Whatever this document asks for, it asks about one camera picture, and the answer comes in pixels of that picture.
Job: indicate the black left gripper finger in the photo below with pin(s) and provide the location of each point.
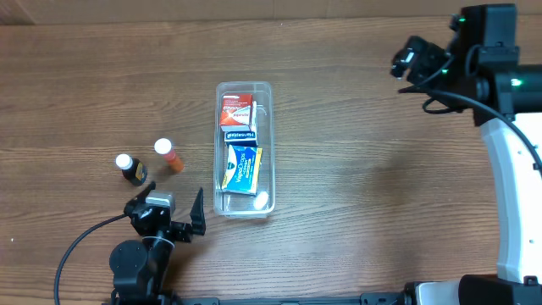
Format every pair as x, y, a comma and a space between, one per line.
143, 195
198, 221

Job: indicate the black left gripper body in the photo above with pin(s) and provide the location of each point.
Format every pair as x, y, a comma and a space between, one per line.
170, 227

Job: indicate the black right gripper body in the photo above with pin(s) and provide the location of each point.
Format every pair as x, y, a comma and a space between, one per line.
426, 55

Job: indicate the blue yellow VapoDrops box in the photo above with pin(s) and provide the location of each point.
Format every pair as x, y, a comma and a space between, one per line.
242, 170

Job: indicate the clear plastic container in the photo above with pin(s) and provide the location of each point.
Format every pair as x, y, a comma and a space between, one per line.
240, 205

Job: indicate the white blue Hansaplast box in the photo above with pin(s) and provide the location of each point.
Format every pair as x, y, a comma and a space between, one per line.
244, 138

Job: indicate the red Panadol box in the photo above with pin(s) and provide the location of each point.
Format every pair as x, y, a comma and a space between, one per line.
236, 112

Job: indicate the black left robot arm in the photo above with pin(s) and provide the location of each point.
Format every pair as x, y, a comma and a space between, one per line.
140, 267

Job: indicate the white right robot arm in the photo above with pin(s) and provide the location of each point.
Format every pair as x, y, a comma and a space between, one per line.
480, 71

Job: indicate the dark Woods syrup bottle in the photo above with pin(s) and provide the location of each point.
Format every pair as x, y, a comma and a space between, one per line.
133, 169

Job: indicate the orange effervescent tablet tube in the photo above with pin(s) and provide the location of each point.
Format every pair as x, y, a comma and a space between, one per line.
164, 147

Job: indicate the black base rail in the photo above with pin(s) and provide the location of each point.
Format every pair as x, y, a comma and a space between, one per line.
368, 298

